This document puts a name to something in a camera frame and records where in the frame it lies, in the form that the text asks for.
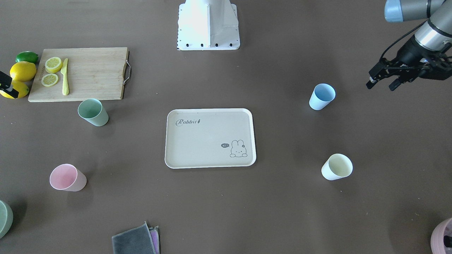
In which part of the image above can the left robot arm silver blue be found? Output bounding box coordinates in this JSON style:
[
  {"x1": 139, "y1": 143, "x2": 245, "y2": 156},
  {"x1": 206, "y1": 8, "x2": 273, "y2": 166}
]
[{"x1": 366, "y1": 0, "x2": 452, "y2": 91}]

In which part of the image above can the wooden cutting board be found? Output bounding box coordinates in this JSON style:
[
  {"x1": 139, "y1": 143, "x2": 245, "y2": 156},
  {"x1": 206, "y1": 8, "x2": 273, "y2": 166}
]
[{"x1": 28, "y1": 48, "x2": 129, "y2": 102}]

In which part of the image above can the whole yellow lemon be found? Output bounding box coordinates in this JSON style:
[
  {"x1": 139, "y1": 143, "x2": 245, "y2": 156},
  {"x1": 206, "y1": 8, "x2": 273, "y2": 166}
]
[
  {"x1": 0, "y1": 80, "x2": 29, "y2": 99},
  {"x1": 10, "y1": 61, "x2": 37, "y2": 82}
]

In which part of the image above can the blue plastic cup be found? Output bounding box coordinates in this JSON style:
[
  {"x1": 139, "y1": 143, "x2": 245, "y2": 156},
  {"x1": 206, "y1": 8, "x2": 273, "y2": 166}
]
[{"x1": 309, "y1": 83, "x2": 336, "y2": 110}]

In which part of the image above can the cream plastic cup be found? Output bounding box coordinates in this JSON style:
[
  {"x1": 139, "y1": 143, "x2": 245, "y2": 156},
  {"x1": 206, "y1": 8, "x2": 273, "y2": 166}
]
[{"x1": 321, "y1": 154, "x2": 353, "y2": 181}]

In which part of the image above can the yellow plastic knife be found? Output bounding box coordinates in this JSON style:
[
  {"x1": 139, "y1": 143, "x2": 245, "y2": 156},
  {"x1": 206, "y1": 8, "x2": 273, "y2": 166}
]
[{"x1": 60, "y1": 58, "x2": 70, "y2": 96}]

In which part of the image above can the green bowl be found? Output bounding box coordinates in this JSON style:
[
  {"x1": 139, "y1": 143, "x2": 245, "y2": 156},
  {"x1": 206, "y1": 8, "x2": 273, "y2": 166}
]
[{"x1": 0, "y1": 200, "x2": 13, "y2": 238}]

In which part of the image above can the pink plastic cup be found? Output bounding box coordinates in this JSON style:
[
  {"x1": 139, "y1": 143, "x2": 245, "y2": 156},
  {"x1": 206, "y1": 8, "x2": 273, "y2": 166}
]
[{"x1": 49, "y1": 164, "x2": 87, "y2": 192}]

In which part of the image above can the pink bowl with ice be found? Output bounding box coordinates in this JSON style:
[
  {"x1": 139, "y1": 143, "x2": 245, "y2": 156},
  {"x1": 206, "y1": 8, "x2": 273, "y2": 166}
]
[{"x1": 430, "y1": 218, "x2": 452, "y2": 254}]

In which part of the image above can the cream rabbit tray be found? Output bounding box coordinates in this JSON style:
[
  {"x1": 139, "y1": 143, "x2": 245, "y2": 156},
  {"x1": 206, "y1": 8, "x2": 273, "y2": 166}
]
[{"x1": 165, "y1": 108, "x2": 257, "y2": 169}]

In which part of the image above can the lemon slice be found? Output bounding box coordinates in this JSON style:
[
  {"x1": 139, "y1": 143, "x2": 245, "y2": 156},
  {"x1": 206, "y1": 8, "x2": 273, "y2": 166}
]
[
  {"x1": 44, "y1": 57, "x2": 63, "y2": 73},
  {"x1": 41, "y1": 73, "x2": 59, "y2": 87}
]

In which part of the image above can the grey folded cloth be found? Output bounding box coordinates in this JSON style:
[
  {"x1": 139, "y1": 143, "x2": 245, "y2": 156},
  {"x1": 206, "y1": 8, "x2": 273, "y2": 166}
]
[{"x1": 112, "y1": 223, "x2": 160, "y2": 254}]

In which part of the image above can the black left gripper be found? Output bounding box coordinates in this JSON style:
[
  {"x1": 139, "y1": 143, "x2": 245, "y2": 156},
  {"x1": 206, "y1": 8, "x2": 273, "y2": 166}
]
[{"x1": 366, "y1": 36, "x2": 451, "y2": 91}]

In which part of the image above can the green plastic cup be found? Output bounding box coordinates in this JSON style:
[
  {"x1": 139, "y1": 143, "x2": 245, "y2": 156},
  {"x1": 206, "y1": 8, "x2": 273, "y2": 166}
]
[{"x1": 78, "y1": 98, "x2": 109, "y2": 127}]

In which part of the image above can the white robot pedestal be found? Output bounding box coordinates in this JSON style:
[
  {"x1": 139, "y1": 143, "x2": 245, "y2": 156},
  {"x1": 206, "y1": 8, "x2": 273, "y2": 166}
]
[{"x1": 177, "y1": 0, "x2": 240, "y2": 50}]

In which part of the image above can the green lime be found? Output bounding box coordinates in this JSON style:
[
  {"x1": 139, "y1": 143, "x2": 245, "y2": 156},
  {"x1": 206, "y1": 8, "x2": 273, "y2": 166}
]
[{"x1": 16, "y1": 51, "x2": 39, "y2": 64}]

